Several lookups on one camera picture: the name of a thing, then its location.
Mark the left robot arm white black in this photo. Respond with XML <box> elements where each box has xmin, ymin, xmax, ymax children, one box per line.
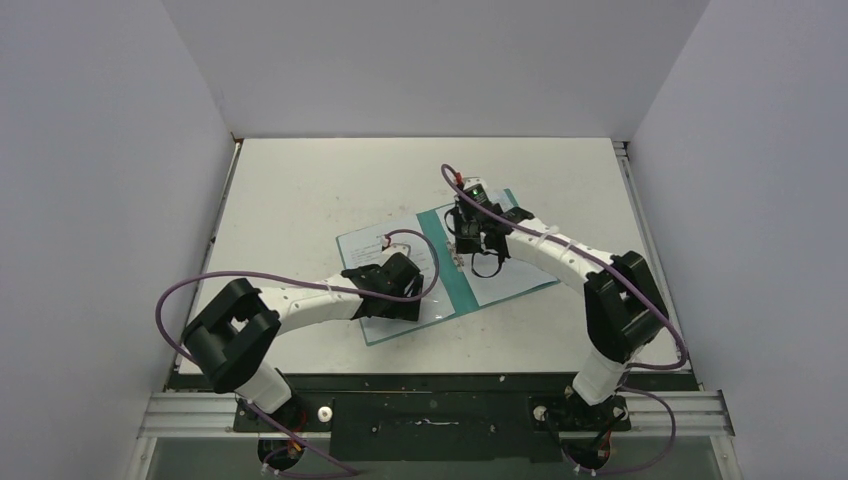
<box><xmin>180</xmin><ymin>252</ymin><xmax>424</xmax><ymax>431</ymax></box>

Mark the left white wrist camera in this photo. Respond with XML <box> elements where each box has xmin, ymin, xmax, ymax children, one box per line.
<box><xmin>381</xmin><ymin>238</ymin><xmax>411</xmax><ymax>259</ymax></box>

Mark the teal folder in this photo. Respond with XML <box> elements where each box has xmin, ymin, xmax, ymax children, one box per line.
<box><xmin>336</xmin><ymin>205</ymin><xmax>558</xmax><ymax>346</ymax></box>

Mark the aluminium rail frame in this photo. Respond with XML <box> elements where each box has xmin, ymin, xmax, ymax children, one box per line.
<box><xmin>137</xmin><ymin>140</ymin><xmax>735</xmax><ymax>440</ymax></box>

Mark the metal folder clip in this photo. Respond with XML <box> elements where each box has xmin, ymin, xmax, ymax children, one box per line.
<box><xmin>446</xmin><ymin>240</ymin><xmax>464</xmax><ymax>272</ymax></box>

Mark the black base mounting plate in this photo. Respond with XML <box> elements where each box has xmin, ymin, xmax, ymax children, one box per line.
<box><xmin>143</xmin><ymin>373</ymin><xmax>705</xmax><ymax>463</ymax></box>

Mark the printed white paper sheet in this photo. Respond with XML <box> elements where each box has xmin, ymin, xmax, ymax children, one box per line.
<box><xmin>336</xmin><ymin>215</ymin><xmax>456</xmax><ymax>346</ymax></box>

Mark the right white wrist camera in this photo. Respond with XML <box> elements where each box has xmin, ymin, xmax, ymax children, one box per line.
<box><xmin>461</xmin><ymin>177</ymin><xmax>492</xmax><ymax>208</ymax></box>

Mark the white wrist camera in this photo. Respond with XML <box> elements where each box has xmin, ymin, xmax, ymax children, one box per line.
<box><xmin>461</xmin><ymin>177</ymin><xmax>492</xmax><ymax>208</ymax></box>
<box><xmin>381</xmin><ymin>238</ymin><xmax>411</xmax><ymax>259</ymax></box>

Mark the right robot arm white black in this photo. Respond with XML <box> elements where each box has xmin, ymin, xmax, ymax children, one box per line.
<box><xmin>447</xmin><ymin>185</ymin><xmax>668</xmax><ymax>429</ymax></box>

